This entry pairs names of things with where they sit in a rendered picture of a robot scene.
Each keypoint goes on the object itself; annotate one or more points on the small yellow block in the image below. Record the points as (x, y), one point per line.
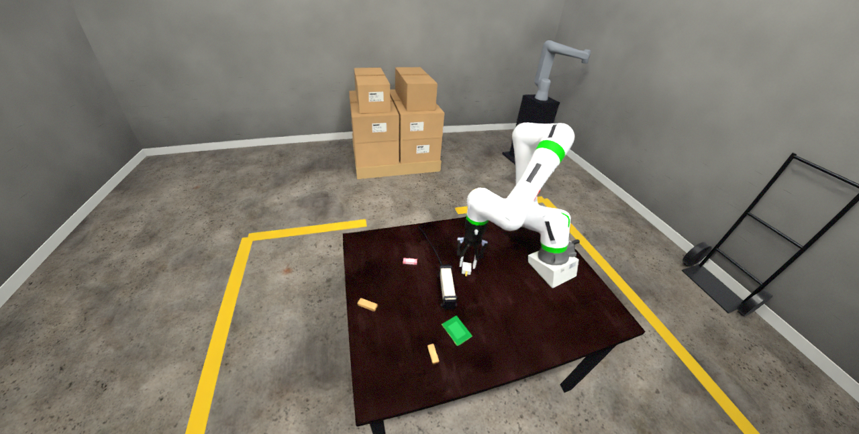
(433, 354)

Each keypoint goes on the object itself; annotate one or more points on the tan rectangular block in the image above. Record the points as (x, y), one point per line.
(367, 304)

